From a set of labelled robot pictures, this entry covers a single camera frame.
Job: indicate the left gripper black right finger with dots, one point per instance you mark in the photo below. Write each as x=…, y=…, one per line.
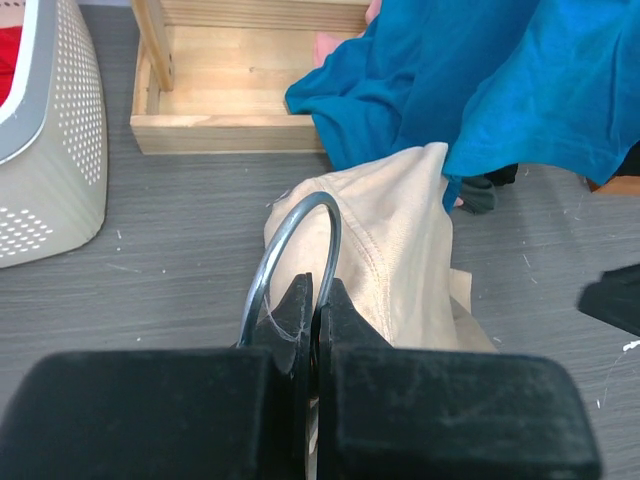
x=392, y=413

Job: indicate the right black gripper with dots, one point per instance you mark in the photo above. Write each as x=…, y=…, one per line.
x=614, y=299

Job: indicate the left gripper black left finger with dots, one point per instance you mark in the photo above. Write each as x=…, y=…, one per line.
x=215, y=413

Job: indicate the beige t shirt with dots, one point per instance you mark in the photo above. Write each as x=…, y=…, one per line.
x=395, y=250

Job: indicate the clear grey hanger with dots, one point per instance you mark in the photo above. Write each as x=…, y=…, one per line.
x=302, y=236

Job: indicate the black garment on hanger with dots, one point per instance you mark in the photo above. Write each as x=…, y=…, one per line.
x=503, y=176

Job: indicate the grey garment on hanger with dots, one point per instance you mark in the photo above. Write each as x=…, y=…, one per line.
x=477, y=195

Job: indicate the blue t shirt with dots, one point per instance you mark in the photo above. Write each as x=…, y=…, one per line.
x=499, y=82

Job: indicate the pink garment on hanger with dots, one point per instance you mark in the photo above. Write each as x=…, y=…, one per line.
x=326, y=44

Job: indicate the orange wooden compartment tray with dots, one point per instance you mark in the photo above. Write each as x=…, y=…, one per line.
x=617, y=185

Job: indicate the white laundry basket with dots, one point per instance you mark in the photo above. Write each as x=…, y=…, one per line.
x=54, y=139

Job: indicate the wooden clothes rack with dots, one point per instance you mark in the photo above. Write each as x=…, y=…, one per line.
x=211, y=76

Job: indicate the red cloth in basket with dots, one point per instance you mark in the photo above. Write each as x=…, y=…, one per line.
x=10, y=39

